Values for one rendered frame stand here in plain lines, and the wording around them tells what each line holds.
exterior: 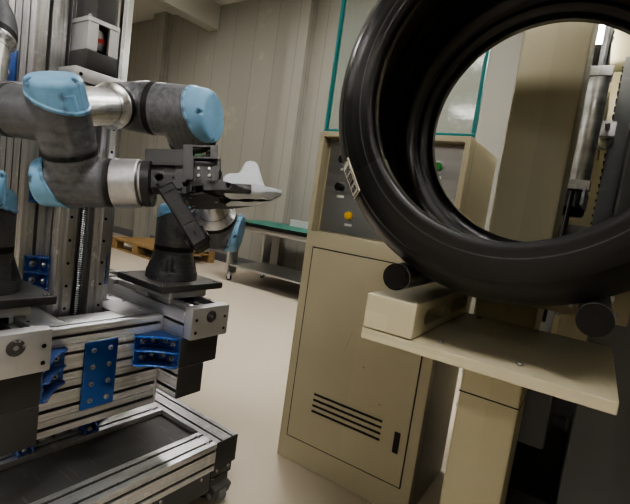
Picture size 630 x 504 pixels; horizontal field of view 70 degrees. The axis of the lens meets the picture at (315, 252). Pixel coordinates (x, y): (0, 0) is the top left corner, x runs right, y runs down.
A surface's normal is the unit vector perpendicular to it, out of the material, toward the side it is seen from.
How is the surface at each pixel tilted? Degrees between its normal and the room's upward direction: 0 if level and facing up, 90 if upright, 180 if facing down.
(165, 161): 70
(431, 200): 83
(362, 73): 89
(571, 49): 90
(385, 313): 90
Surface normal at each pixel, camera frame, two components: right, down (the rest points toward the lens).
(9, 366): 0.80, 0.18
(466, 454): -0.54, 0.01
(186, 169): 0.14, -0.22
